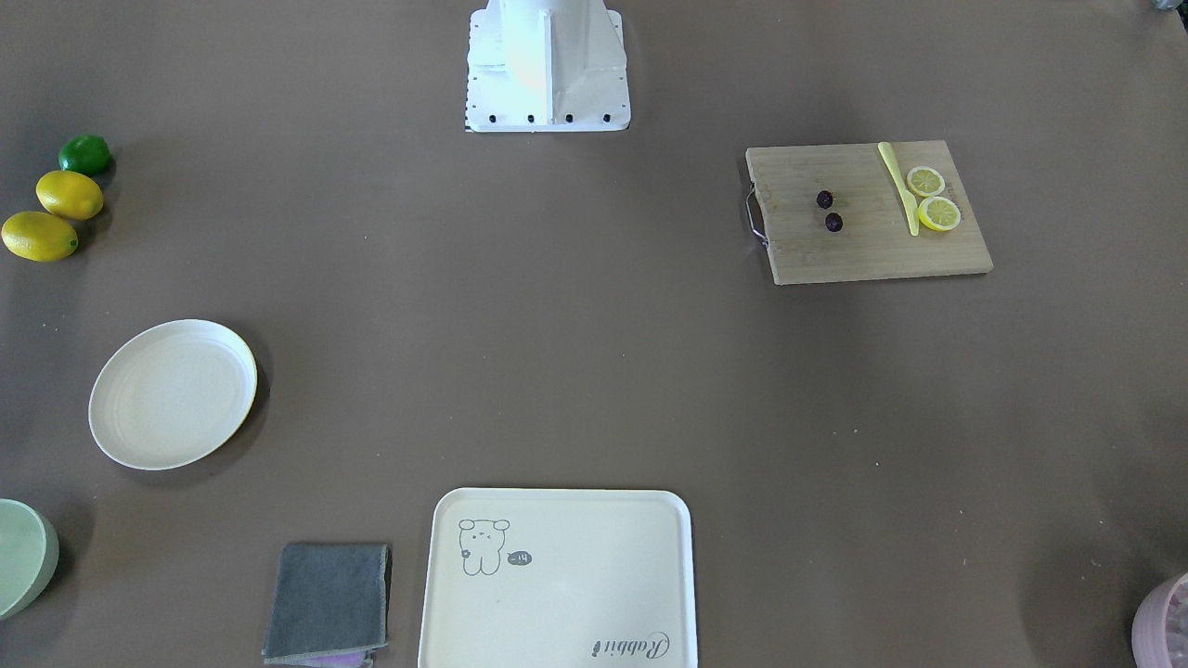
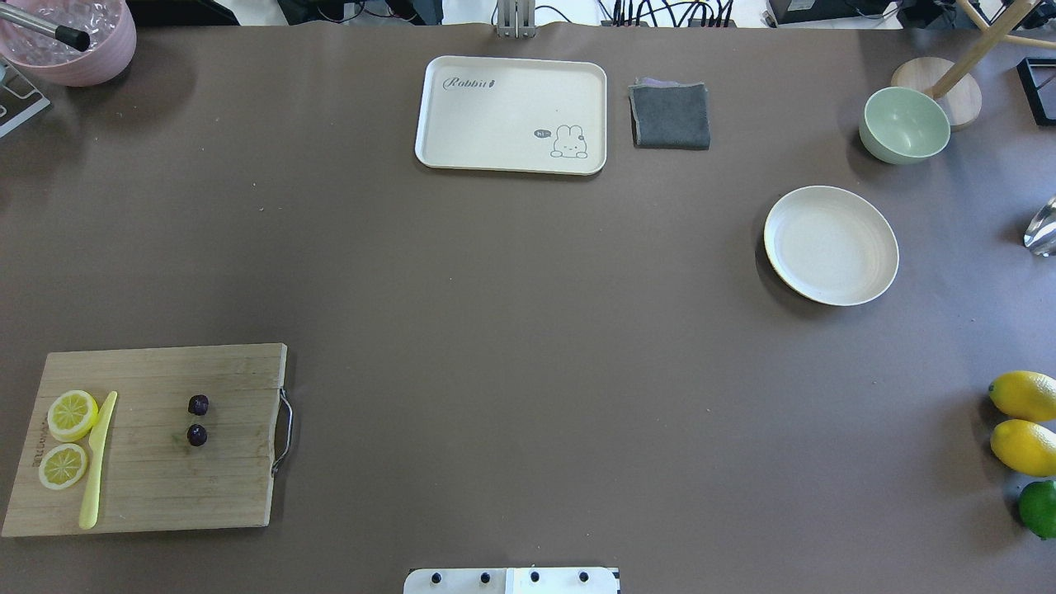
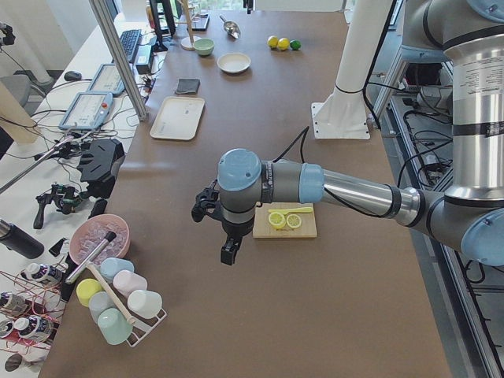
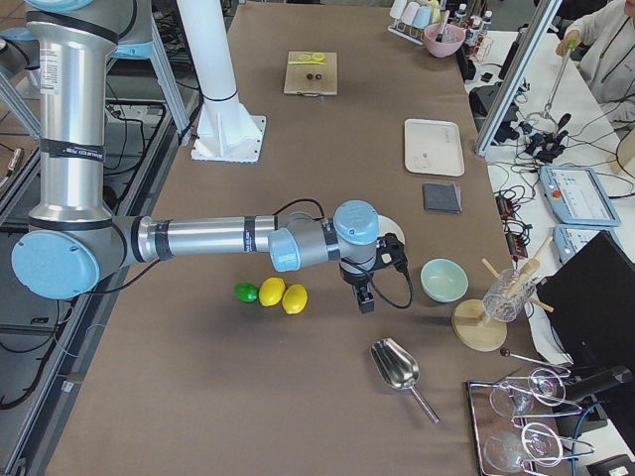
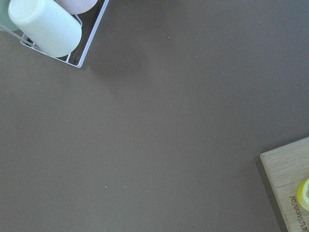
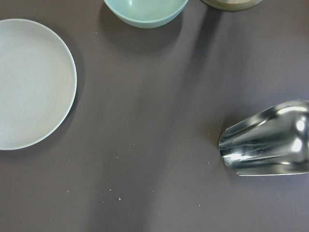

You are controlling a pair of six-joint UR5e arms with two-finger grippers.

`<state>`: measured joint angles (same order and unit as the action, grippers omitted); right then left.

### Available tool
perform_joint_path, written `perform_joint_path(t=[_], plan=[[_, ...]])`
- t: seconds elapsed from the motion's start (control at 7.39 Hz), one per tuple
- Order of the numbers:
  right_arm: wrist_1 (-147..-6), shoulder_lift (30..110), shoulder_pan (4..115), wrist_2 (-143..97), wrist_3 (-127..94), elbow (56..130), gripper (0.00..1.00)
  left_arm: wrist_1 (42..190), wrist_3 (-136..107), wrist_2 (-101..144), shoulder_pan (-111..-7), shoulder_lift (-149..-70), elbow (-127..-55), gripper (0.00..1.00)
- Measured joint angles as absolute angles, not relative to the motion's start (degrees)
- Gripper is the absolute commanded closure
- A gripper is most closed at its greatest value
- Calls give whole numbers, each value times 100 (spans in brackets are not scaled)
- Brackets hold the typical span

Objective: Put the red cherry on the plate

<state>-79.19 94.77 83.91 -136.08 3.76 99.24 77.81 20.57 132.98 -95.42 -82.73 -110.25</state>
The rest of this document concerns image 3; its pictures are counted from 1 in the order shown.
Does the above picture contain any pink cup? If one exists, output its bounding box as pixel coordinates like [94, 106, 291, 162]
[113, 269, 148, 298]

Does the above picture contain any black gadget housing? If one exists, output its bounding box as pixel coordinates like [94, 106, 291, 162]
[77, 139, 125, 198]

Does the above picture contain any grey folded cloth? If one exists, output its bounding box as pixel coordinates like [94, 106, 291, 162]
[175, 78, 200, 95]

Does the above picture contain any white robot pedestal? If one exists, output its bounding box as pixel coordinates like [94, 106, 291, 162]
[312, 0, 395, 139]

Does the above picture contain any yellow lemon far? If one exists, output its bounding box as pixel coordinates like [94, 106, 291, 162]
[276, 38, 291, 51]

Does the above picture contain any metal scoop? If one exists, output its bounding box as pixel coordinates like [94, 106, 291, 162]
[220, 15, 241, 39]

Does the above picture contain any mint green cup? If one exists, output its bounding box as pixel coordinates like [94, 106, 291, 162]
[97, 308, 133, 345]

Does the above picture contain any yellow lemon near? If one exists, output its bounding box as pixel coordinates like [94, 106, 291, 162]
[267, 35, 279, 49]

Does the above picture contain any aluminium frame post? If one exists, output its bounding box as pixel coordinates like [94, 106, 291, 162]
[89, 0, 147, 121]

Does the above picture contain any cream rabbit tray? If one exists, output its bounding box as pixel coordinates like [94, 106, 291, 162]
[150, 96, 205, 141]

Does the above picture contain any teach pendant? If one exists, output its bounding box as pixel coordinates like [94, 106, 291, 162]
[87, 64, 125, 97]
[58, 91, 113, 131]

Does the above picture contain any pink bowl with ice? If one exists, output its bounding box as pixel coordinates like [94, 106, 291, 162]
[69, 214, 130, 265]

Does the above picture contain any black glass tray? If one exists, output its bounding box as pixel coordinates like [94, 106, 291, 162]
[177, 14, 209, 32]

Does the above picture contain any black monitor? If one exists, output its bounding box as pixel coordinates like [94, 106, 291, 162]
[149, 0, 176, 52]

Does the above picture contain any green lime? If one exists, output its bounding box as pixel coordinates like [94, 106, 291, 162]
[290, 39, 302, 50]

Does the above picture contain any black-tipped metal muddler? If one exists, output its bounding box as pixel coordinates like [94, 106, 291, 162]
[65, 232, 117, 284]

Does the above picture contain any computer mouse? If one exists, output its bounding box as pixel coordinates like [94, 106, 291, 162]
[64, 71, 82, 82]

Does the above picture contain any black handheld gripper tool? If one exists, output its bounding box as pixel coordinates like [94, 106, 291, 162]
[33, 183, 83, 229]

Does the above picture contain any yellow cup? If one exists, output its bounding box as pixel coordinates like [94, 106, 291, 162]
[76, 278, 103, 307]

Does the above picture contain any far teach pendant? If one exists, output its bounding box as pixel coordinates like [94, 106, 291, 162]
[87, 64, 125, 97]

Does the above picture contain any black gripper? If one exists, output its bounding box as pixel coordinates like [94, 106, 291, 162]
[191, 179, 254, 265]

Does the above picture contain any yellow plastic knife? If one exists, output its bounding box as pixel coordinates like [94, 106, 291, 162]
[268, 206, 313, 215]

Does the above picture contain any grey-blue cup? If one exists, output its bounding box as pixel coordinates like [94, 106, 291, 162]
[88, 291, 115, 324]

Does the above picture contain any wooden glass stand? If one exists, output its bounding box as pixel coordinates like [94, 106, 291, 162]
[177, 0, 200, 50]

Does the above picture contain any black keyboard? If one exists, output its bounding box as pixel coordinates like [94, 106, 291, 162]
[120, 29, 142, 63]

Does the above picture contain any white cup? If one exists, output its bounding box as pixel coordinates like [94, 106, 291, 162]
[128, 290, 162, 319]

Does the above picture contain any green bowl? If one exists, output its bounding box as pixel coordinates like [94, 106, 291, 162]
[193, 38, 215, 57]

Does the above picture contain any lemon round slice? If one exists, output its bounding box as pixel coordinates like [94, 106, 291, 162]
[285, 213, 302, 229]

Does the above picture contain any near teach pendant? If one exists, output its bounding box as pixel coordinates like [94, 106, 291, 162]
[58, 91, 113, 131]

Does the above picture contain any blue cup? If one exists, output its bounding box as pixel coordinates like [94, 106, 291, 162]
[99, 258, 135, 283]

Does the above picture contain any black thermos bottle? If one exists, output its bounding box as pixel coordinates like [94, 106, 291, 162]
[1, 220, 44, 259]

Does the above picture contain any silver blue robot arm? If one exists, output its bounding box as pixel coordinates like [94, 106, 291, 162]
[191, 1, 503, 266]

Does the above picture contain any white cup rack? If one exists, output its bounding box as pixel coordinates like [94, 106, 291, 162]
[123, 309, 168, 347]

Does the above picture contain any yellow lemon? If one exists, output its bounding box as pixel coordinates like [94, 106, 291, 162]
[267, 35, 279, 49]
[276, 38, 291, 51]

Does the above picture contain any bamboo cutting board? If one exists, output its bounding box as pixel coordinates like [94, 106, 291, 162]
[253, 202, 317, 239]

